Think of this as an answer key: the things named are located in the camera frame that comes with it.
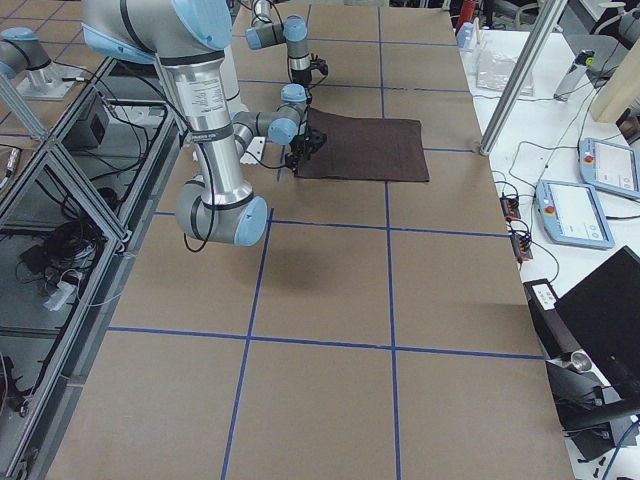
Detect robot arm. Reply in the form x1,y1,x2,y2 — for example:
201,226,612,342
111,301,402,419
245,1,313,89
82,1,328,246

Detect aluminium side frame rail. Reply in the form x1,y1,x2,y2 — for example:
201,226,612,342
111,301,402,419
1,60,179,479

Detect far teach pendant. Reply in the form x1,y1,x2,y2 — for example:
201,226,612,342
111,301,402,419
578,138,639,200

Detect black monitor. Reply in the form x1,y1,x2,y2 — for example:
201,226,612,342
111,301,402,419
556,246,639,398

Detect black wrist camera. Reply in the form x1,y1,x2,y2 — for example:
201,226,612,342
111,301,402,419
310,54,329,77

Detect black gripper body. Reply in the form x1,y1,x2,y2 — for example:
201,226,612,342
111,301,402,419
291,69,312,89
291,127,326,160

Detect teach pendant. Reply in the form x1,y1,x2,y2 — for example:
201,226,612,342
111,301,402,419
578,138,639,200
535,180,615,250

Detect near teach pendant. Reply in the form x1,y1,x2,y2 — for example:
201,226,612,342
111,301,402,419
535,180,615,250

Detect red cylinder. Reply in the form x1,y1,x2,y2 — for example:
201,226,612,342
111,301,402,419
456,0,477,31

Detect clear plastic bag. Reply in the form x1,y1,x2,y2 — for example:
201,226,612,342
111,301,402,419
476,50,518,91

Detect aluminium frame post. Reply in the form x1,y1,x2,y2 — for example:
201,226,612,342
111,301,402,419
479,0,568,156

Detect white pedestal column base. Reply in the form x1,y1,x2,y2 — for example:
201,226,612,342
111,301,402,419
174,1,252,172

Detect brown t-shirt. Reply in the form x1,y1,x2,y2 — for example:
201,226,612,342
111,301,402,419
296,109,430,182

